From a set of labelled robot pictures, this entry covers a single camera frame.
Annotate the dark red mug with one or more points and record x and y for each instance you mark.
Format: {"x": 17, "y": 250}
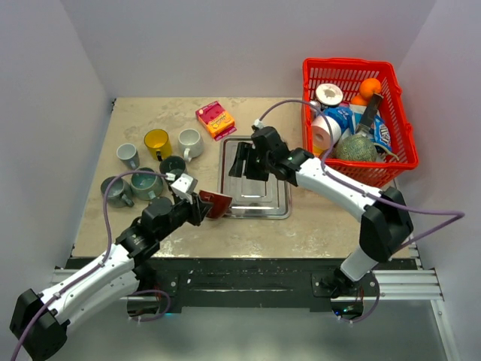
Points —
{"x": 220, "y": 203}

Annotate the dark grey mug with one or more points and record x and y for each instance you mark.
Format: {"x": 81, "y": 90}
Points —
{"x": 174, "y": 165}

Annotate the metal tray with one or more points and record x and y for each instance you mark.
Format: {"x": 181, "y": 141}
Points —
{"x": 251, "y": 199}

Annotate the orange fruit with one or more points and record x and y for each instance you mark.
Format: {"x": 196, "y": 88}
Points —
{"x": 368, "y": 87}
{"x": 359, "y": 100}

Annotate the white tape roll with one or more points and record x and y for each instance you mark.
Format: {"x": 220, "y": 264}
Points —
{"x": 329, "y": 95}

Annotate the yellow mug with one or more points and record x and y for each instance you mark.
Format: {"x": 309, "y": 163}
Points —
{"x": 158, "y": 144}

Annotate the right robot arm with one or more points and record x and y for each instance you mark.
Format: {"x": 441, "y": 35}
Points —
{"x": 383, "y": 226}

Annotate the red plastic basket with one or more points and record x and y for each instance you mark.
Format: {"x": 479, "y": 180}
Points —
{"x": 348, "y": 74}

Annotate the pink white toilet roll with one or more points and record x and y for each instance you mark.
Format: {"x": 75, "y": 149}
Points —
{"x": 326, "y": 132}

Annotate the green patterned ball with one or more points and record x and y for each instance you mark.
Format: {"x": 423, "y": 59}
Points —
{"x": 356, "y": 148}

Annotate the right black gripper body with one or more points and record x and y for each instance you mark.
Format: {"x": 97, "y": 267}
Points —
{"x": 258, "y": 168}

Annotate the grey green mug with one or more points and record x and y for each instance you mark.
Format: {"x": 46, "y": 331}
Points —
{"x": 120, "y": 194}

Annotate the silver can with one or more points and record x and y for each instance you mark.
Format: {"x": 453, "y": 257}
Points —
{"x": 315, "y": 109}

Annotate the teal green mug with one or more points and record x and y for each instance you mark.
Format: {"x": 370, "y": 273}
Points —
{"x": 146, "y": 186}

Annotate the brown handled tool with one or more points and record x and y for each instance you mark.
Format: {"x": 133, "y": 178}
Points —
{"x": 368, "y": 117}

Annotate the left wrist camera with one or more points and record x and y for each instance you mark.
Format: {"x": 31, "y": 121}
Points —
{"x": 182, "y": 185}

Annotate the pink orange snack box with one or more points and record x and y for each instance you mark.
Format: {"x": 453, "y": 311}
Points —
{"x": 216, "y": 120}

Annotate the blue snack bag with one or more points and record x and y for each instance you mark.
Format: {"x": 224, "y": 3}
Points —
{"x": 380, "y": 136}

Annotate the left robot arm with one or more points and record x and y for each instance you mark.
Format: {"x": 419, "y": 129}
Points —
{"x": 41, "y": 321}

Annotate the black base frame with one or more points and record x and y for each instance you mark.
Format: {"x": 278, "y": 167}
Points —
{"x": 261, "y": 283}

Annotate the grey blue mug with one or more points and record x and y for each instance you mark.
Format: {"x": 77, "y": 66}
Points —
{"x": 127, "y": 153}

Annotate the white speckled mug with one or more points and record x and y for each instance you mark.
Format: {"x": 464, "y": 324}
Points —
{"x": 191, "y": 144}

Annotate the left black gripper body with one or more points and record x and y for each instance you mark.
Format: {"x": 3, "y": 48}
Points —
{"x": 182, "y": 211}

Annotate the blue white packet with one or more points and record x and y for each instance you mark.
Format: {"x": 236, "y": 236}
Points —
{"x": 340, "y": 120}

